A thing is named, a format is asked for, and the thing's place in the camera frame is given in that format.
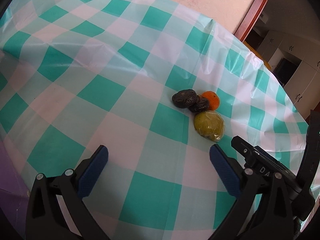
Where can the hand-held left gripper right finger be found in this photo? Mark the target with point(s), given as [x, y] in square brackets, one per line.
[225, 172]

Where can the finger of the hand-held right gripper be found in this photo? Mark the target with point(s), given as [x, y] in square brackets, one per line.
[242, 146]

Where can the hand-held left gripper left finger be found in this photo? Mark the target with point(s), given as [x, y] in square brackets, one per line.
[93, 172]

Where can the green pear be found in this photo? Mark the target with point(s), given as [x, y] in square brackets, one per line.
[209, 126]

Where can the small orange tangerine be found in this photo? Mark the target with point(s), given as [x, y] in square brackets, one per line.
[213, 100]

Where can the green checkered tablecloth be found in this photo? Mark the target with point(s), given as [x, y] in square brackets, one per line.
[112, 92]

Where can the yellow furniture edge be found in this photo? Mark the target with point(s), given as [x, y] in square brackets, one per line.
[266, 65]

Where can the black appliance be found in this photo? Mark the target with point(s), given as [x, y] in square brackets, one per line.
[287, 71]

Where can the white cabinets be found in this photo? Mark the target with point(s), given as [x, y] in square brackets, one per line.
[305, 67]

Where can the wooden door frame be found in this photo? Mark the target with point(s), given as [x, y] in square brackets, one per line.
[255, 7]

